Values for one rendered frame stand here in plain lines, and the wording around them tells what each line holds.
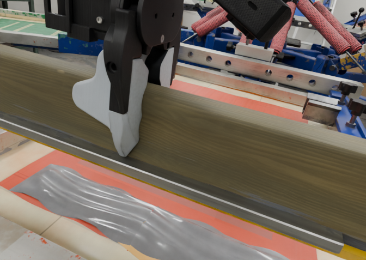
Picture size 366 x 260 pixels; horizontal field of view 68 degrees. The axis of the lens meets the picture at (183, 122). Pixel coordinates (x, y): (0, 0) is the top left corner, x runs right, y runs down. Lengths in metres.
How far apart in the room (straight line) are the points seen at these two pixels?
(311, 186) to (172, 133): 0.11
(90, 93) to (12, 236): 0.16
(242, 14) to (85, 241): 0.28
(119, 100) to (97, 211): 0.20
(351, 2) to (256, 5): 4.70
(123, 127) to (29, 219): 0.20
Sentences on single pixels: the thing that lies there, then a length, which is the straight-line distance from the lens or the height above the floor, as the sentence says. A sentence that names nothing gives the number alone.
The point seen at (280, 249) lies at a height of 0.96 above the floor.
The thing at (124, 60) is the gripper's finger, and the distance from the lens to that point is 0.18.
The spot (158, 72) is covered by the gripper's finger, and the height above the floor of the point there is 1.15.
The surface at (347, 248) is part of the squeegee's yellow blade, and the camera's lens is 0.27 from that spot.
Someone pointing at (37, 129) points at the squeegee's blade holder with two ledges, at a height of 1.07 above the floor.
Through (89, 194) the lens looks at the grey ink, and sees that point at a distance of 0.39.
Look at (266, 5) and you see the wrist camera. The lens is 0.18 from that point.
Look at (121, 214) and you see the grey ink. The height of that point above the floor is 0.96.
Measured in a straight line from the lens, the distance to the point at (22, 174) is 0.45.
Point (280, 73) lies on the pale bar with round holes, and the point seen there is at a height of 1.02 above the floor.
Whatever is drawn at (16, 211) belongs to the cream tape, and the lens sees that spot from 0.39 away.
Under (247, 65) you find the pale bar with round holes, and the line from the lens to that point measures 0.94.
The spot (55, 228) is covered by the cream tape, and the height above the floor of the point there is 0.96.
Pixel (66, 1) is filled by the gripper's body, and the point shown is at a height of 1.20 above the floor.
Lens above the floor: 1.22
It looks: 26 degrees down
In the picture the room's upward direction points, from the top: 9 degrees clockwise
